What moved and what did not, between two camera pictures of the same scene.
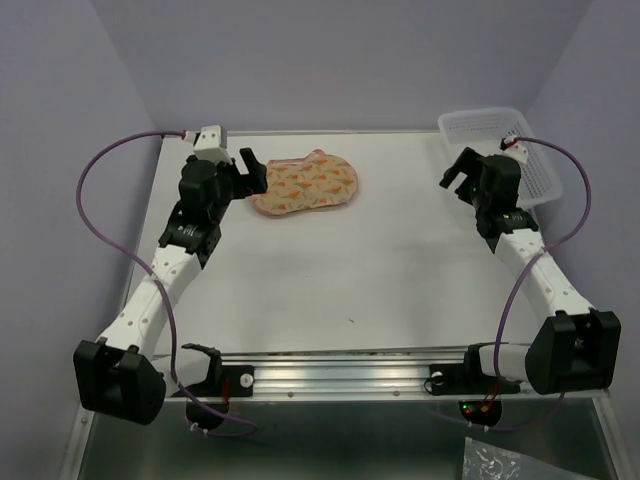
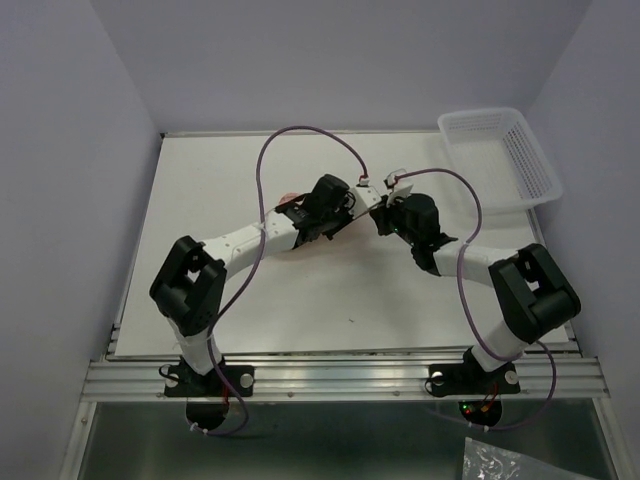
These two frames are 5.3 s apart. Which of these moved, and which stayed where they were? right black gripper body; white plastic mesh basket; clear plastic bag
Moved: right black gripper body
Stayed: clear plastic bag; white plastic mesh basket
